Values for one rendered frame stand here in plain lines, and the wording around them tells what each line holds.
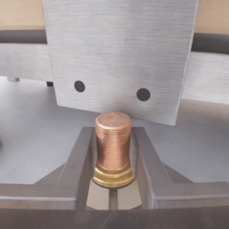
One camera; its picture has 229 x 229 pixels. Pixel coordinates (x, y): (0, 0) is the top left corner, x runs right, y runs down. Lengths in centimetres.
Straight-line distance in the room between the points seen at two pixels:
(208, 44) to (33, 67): 23
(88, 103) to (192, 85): 11
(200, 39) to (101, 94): 14
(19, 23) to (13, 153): 21
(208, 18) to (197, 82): 8
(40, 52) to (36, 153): 17
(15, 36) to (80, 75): 21
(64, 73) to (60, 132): 21
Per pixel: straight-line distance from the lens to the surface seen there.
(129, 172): 16
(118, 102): 15
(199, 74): 19
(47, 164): 29
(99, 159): 16
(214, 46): 24
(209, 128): 41
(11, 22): 34
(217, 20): 23
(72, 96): 17
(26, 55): 27
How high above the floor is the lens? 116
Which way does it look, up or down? 29 degrees up
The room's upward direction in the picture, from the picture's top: 179 degrees counter-clockwise
